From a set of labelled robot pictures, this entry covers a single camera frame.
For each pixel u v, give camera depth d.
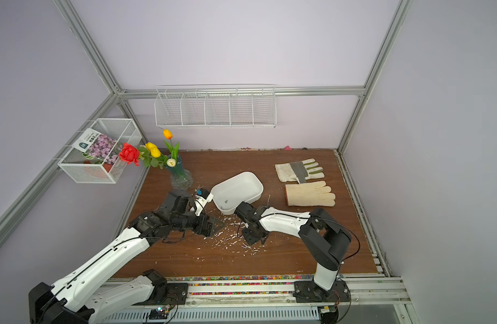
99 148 0.74
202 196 0.67
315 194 1.00
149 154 0.80
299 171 1.10
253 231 0.75
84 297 0.41
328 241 0.46
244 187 1.04
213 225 0.66
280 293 0.75
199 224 0.65
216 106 0.99
